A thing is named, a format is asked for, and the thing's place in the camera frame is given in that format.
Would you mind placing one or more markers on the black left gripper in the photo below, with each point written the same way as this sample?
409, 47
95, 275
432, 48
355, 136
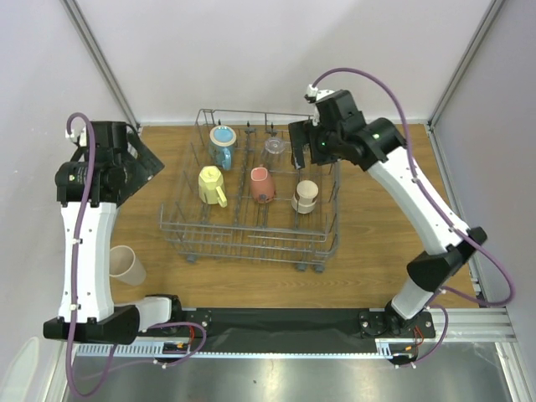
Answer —
146, 165

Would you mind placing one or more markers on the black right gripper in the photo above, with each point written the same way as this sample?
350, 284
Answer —
307, 142

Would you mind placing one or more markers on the beige steel-lined tumbler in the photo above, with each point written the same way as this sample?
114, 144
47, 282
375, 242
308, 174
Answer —
305, 197

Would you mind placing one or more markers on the clear glass cup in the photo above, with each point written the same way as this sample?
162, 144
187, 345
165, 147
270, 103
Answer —
273, 151

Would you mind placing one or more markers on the pale yellow mug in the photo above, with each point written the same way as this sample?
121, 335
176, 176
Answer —
211, 188

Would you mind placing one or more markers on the pink patterned mug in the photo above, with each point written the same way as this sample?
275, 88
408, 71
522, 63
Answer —
262, 185

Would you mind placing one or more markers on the blue butterfly mug orange inside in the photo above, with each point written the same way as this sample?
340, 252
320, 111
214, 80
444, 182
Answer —
222, 141

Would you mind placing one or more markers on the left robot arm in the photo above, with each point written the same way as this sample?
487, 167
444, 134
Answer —
87, 313

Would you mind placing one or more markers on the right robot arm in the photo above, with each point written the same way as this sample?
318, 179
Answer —
338, 131

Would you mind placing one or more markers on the white plastic object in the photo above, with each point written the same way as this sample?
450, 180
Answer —
20, 373

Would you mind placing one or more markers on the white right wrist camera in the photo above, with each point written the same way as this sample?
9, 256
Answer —
313, 94

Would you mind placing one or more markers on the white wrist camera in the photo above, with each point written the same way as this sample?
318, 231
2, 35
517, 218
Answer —
313, 94
79, 137

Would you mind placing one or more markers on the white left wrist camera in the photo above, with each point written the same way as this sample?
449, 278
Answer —
79, 137

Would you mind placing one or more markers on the grey wire dish rack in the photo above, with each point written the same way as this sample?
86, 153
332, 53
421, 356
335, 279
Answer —
246, 229

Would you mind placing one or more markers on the black mounting base plate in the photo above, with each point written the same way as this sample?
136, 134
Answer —
303, 330

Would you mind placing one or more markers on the aluminium rail with cable duct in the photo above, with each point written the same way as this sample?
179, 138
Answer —
480, 325

